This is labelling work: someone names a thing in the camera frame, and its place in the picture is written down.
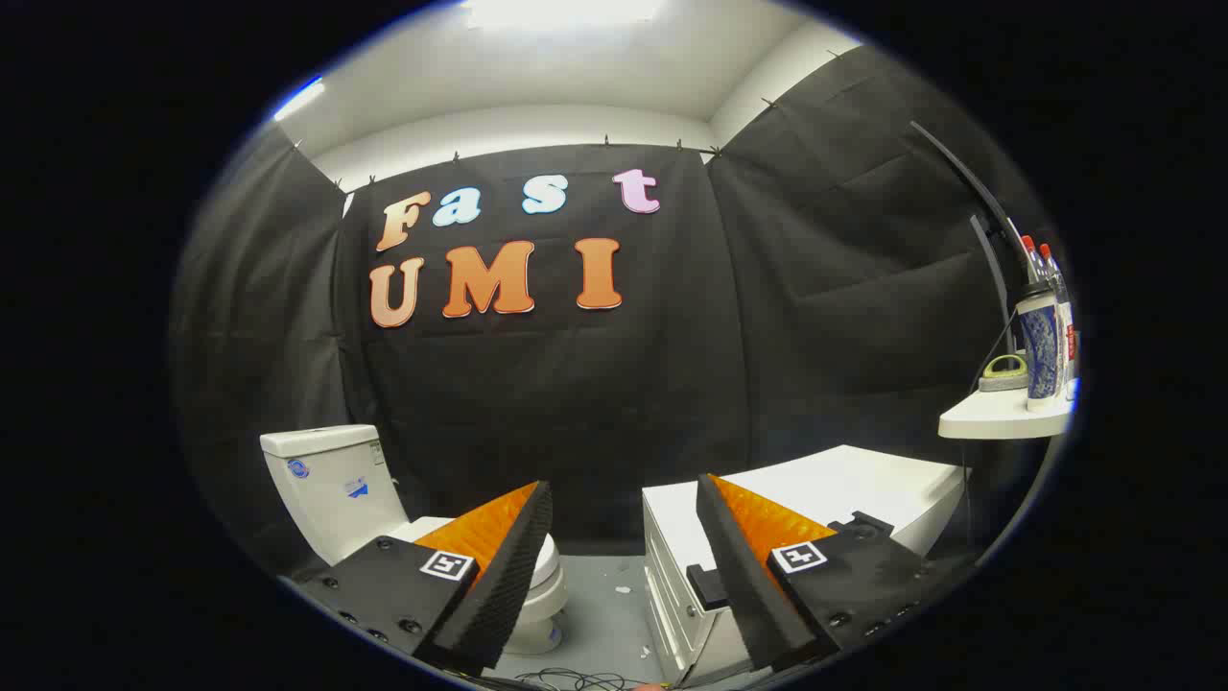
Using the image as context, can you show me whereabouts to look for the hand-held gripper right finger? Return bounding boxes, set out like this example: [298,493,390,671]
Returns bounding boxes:
[686,473,951,673]

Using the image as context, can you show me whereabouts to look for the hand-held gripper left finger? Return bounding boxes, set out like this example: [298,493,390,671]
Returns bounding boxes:
[288,480,555,678]

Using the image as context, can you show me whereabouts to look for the white ceramic toilet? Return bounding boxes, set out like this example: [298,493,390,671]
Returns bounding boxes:
[261,425,569,656]

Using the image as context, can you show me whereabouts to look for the small black flat object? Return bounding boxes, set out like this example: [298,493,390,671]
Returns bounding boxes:
[827,512,895,540]

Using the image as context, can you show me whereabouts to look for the white drawer cabinet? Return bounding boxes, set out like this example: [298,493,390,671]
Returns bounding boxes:
[641,444,968,687]

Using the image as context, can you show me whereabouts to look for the black backdrop cloth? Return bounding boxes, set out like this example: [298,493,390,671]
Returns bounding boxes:
[171,43,1056,577]

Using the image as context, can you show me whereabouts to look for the yellow green small tool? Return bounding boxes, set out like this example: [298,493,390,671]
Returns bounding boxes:
[979,353,1030,393]

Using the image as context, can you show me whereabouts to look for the blue patterned bottle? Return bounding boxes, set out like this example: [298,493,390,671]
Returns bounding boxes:
[1015,288,1061,412]

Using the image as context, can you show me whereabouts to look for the ceiling light strip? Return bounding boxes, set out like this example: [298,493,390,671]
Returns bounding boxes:
[273,79,327,121]

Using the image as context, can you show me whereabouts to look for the black floor cables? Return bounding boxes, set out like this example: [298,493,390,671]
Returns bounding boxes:
[508,666,655,691]

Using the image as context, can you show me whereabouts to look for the white wall shelf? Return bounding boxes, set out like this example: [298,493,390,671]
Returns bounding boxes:
[938,379,1075,441]

